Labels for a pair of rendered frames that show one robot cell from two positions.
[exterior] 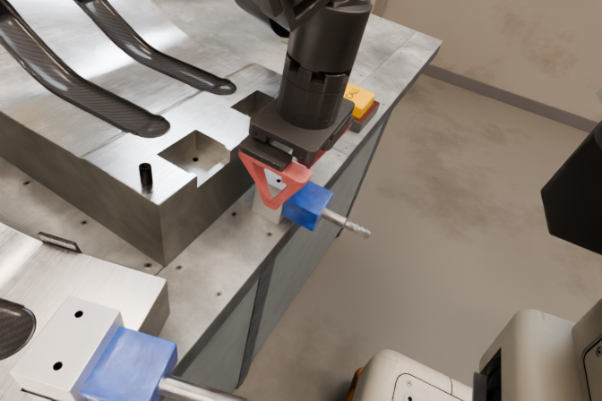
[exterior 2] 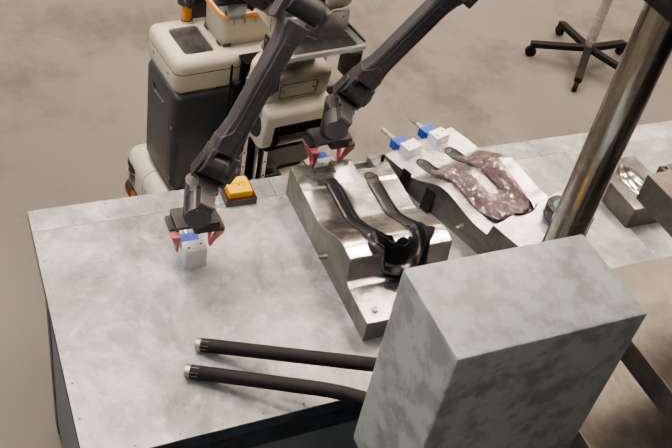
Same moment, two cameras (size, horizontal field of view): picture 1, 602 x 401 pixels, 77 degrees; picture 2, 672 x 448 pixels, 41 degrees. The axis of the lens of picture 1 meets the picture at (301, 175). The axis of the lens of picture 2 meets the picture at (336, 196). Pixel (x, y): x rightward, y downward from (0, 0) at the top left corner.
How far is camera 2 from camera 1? 2.39 m
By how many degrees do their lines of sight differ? 90
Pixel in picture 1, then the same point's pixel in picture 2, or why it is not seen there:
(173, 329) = not seen: hidden behind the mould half
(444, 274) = (12, 322)
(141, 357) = (398, 140)
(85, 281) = (403, 163)
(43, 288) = (413, 166)
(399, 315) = not seen: hidden behind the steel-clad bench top
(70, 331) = (411, 145)
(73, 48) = (382, 219)
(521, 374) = (293, 113)
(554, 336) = (274, 106)
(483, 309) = (24, 283)
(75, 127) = (394, 188)
